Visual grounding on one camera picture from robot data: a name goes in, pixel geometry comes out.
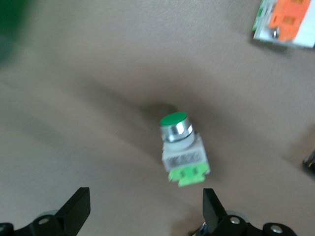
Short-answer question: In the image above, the silver-bezel button orange contact block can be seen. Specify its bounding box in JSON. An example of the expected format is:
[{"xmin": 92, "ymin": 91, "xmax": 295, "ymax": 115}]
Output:
[{"xmin": 251, "ymin": 0, "xmax": 315, "ymax": 49}]

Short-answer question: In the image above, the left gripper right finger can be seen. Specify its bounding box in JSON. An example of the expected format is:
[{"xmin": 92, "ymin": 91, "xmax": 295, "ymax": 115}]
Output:
[{"xmin": 189, "ymin": 188, "xmax": 299, "ymax": 236}]

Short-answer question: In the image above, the green button green contact block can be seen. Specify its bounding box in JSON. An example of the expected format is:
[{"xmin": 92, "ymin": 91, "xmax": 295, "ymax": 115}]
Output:
[{"xmin": 159, "ymin": 112, "xmax": 211, "ymax": 188}]

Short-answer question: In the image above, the green plastic tray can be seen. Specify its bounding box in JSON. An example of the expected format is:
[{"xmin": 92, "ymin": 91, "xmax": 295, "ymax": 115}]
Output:
[{"xmin": 0, "ymin": 0, "xmax": 34, "ymax": 66}]

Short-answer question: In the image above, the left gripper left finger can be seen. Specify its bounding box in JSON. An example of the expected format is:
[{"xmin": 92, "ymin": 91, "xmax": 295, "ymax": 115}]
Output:
[{"xmin": 0, "ymin": 187, "xmax": 91, "ymax": 236}]

